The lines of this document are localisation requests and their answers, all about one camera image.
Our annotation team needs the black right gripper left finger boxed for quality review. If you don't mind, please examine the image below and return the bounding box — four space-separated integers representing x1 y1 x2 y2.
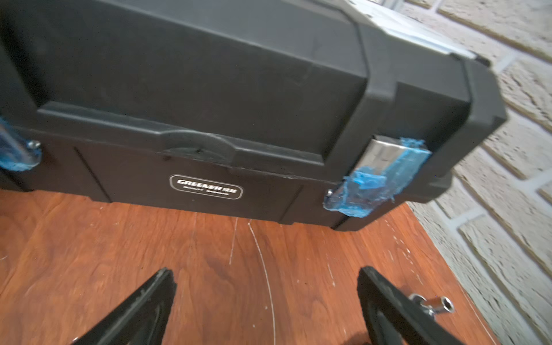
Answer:
73 268 177 344

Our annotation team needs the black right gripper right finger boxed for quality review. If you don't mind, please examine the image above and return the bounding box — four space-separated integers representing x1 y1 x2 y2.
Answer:
357 266 462 344

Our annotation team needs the black grey toolbox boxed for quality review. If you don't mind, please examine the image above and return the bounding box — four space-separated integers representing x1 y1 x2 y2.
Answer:
1 1 507 231

